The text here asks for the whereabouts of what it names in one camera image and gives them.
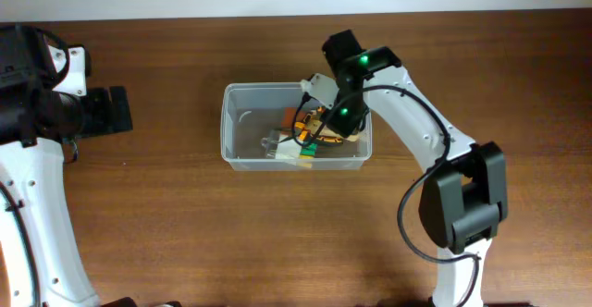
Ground orange black long-nose pliers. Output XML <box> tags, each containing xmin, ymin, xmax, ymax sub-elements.
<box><xmin>272</xmin><ymin>104</ymin><xmax>344</xmax><ymax>147</ymax></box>

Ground clear box of coloured bits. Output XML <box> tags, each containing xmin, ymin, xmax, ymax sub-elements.
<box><xmin>260</xmin><ymin>129</ymin><xmax>318</xmax><ymax>169</ymax></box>

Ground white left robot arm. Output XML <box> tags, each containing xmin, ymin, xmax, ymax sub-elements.
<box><xmin>1</xmin><ymin>24</ymin><xmax>133</xmax><ymax>306</ymax></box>

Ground orange scraper with wooden handle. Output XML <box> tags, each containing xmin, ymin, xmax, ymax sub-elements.
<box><xmin>279</xmin><ymin>106</ymin><xmax>361</xmax><ymax>143</ymax></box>

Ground clear plastic container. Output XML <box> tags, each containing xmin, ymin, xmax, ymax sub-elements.
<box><xmin>220</xmin><ymin>82</ymin><xmax>373</xmax><ymax>171</ymax></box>

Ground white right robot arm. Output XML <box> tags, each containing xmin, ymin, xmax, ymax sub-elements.
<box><xmin>321</xmin><ymin>30</ymin><xmax>509</xmax><ymax>306</ymax></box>

